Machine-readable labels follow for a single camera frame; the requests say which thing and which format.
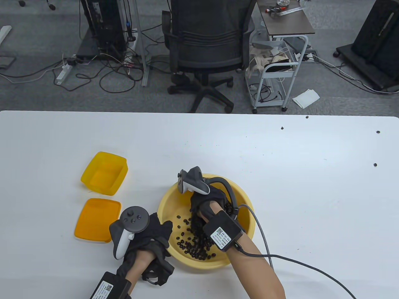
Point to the white flat power strip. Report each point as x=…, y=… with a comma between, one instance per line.
x=62, y=76

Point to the pile of dark coffee beans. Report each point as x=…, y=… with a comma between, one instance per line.
x=196, y=246

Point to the person's left forearm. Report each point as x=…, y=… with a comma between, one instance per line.
x=137, y=271

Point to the orange plastic box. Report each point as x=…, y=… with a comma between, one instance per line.
x=104, y=174

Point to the grey hand controller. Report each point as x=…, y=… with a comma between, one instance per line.
x=134, y=218
x=194, y=183

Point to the white folded paper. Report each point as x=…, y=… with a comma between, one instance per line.
x=307, y=98

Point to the orange box lid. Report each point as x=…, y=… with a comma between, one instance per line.
x=96, y=219

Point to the person's left hand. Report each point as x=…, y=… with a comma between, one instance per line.
x=152, y=230

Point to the silver ruler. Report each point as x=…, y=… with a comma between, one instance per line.
x=291, y=11

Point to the black floor socket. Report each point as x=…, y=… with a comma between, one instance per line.
x=310, y=57

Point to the brown side table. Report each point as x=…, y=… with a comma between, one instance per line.
x=286, y=25

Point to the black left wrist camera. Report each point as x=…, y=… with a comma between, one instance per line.
x=109, y=286

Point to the black computer tower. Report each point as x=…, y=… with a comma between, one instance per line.
x=106, y=25

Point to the yellow plastic basin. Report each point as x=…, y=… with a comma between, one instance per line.
x=174, y=202

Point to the person's right forearm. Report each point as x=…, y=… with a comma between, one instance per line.
x=255, y=274

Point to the white metal desk leg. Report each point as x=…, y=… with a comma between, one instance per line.
x=144, y=62

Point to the person's right hand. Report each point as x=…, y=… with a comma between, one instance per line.
x=202, y=202

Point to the white upright power strip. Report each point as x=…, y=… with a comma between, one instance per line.
x=133, y=37

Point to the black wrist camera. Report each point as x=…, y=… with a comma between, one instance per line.
x=109, y=286
x=223, y=232

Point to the grey left hand controller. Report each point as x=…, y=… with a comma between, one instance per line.
x=134, y=218

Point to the white flat bracket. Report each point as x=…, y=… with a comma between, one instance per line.
x=4, y=32

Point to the red and black tool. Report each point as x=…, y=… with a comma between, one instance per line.
x=271, y=10

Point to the black plug adapter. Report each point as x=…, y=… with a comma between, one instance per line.
x=71, y=61

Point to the clear glass bowl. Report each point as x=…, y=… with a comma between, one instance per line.
x=283, y=3

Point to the white rolling cart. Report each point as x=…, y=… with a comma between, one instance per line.
x=277, y=74

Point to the grey flat device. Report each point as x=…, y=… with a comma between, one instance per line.
x=296, y=43

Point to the black mesh office chair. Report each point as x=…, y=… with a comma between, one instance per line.
x=205, y=37

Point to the dark grey floor mat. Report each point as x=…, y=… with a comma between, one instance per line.
x=6, y=61

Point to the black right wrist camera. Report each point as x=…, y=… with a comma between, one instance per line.
x=223, y=232

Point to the grey right hand controller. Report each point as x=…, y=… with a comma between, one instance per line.
x=194, y=183

